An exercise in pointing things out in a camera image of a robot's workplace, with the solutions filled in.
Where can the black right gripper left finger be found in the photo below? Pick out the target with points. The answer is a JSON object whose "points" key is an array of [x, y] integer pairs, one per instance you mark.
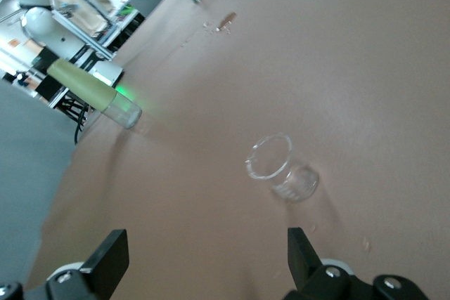
{"points": [[102, 265]]}

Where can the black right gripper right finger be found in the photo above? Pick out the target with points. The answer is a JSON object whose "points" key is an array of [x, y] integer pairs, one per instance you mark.
{"points": [[302, 261]]}

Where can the small clear glass cup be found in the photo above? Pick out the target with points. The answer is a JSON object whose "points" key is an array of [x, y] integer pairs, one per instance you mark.
{"points": [[295, 182]]}

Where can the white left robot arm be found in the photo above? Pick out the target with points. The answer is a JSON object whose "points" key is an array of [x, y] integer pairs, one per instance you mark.
{"points": [[38, 22]]}

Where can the green sleeved glass bottle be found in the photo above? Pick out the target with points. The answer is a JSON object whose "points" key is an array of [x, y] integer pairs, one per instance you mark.
{"points": [[88, 89]]}

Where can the brown table cover mat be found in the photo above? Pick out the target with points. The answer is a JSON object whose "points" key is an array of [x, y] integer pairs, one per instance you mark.
{"points": [[351, 68]]}

